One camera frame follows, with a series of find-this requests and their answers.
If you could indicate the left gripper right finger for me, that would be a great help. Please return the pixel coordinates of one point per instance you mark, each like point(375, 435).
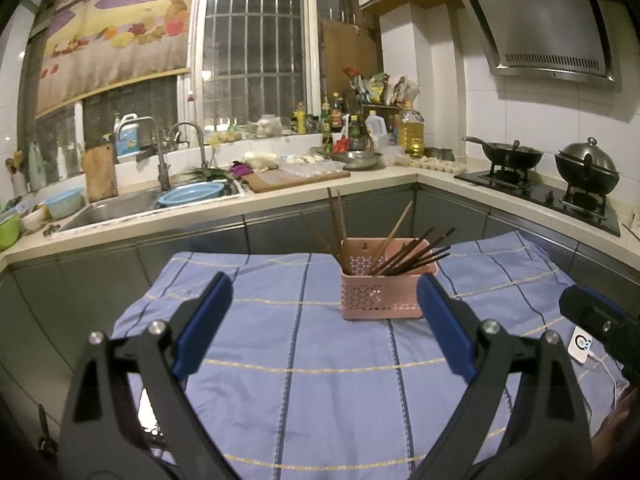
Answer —
point(481, 352)

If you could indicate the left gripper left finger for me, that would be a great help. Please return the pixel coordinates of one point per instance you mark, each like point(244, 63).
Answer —
point(170, 351)

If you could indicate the black chopstick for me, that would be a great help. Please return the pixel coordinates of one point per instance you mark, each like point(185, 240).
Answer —
point(407, 267)

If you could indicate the dark brown chopstick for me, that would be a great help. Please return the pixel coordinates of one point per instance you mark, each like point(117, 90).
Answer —
point(424, 248)

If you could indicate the light wooden chopstick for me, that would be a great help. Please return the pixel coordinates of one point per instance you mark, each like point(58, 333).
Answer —
point(382, 249)

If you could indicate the chrome kitchen faucet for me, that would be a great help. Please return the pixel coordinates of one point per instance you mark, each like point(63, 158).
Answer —
point(148, 150)

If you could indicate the white timer device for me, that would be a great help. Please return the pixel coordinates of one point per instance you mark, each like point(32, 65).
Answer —
point(579, 345)

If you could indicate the smartphone with lit screen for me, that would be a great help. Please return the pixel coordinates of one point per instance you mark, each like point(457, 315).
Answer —
point(149, 423)

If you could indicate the black gas stove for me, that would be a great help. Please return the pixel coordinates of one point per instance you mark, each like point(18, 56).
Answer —
point(589, 208)

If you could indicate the pink perforated plastic basket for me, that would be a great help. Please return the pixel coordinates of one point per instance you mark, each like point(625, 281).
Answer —
point(376, 297)

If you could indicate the blue striped cloth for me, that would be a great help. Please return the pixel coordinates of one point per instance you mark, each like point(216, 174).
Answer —
point(290, 390)

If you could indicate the stainless steel sink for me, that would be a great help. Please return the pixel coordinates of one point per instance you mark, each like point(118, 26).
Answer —
point(139, 204)

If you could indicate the blue plastic basin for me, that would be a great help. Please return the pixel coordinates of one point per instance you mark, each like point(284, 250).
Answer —
point(191, 193)

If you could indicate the black pot with lid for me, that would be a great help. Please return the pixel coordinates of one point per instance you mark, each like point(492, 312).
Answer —
point(584, 165)

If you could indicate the light blue plastic bowl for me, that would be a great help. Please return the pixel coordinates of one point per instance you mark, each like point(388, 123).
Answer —
point(65, 204)

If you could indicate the wooden cutting board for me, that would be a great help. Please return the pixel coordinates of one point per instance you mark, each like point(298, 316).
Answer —
point(99, 169)

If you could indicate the egg tray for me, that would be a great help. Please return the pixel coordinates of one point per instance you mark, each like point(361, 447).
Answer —
point(440, 165)

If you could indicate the black wok on stove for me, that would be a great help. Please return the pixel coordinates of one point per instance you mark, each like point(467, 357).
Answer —
point(515, 156)

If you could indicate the blue detergent jug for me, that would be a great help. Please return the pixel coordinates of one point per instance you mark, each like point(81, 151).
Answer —
point(126, 135)

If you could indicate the stainless steel bowl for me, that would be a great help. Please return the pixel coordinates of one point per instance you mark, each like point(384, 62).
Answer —
point(356, 160)

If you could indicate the yellow cooking oil bottle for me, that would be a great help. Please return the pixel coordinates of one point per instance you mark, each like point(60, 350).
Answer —
point(411, 130)

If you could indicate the white plastic jug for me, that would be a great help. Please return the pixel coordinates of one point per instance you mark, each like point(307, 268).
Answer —
point(377, 130)

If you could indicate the steel range hood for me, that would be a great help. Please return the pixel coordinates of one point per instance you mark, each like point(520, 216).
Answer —
point(559, 39)

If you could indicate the fruit pattern roller blind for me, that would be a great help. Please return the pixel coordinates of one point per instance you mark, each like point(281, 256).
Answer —
point(98, 45)

